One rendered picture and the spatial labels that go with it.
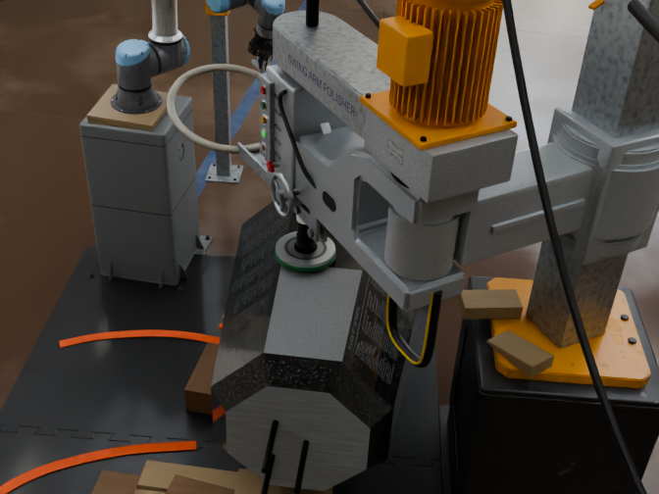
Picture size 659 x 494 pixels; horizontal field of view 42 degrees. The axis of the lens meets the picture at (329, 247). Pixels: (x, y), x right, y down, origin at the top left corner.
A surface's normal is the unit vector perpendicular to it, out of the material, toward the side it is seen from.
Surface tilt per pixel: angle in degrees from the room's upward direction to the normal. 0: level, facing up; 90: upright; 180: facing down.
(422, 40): 90
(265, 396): 90
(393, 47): 90
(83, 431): 0
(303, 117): 90
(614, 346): 0
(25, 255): 0
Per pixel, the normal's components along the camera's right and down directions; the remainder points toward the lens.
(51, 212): 0.04, -0.81
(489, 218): 0.48, 0.52
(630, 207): 0.20, 0.57
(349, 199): -0.88, 0.25
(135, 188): -0.18, 0.56
